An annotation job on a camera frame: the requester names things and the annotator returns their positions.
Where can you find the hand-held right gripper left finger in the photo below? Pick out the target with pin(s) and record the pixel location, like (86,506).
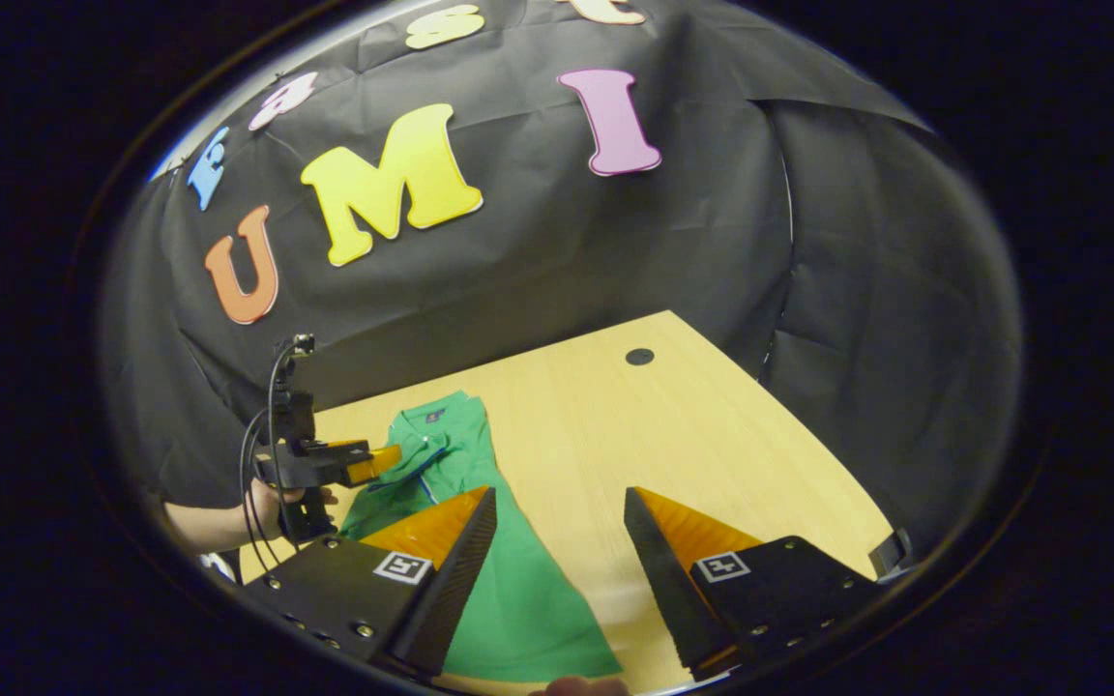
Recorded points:
(460,590)

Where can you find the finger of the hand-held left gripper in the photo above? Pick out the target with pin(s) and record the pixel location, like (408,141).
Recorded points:
(373,464)

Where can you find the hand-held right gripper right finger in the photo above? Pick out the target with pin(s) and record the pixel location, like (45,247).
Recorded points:
(673,590)

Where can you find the green T-shirt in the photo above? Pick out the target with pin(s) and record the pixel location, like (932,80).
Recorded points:
(518,599)

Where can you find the white patterned object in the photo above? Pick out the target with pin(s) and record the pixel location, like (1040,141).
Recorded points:
(220,567)

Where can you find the black backdrop cloth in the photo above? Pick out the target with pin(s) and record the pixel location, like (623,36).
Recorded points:
(615,251)

